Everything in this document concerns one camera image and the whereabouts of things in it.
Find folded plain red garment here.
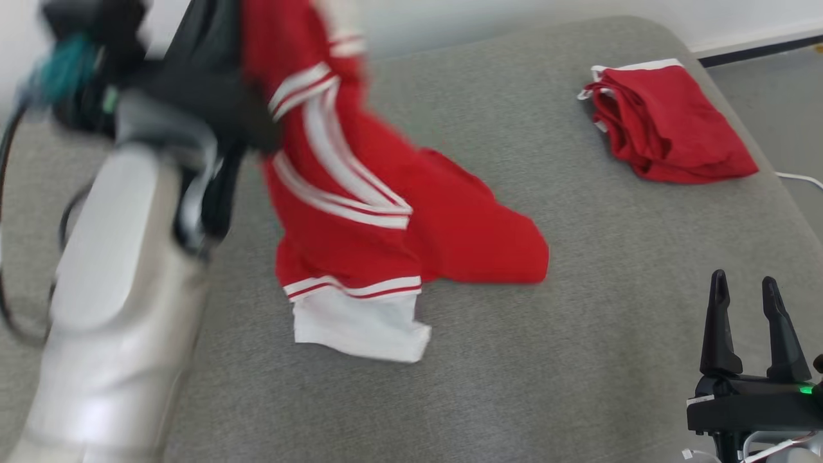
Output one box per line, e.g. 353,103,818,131
577,59,760,186

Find black baseboard strip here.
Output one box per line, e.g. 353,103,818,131
698,35,823,69

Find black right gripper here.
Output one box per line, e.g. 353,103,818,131
686,269,823,435

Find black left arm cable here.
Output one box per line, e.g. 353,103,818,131
0,103,94,349

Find red shirt with white sleeves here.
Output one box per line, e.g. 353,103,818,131
241,0,551,365

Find white floor cable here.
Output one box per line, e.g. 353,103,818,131
775,171,823,192

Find thin right arm wires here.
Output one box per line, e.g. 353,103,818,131
680,435,823,463

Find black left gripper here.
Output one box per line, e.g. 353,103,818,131
116,0,285,156

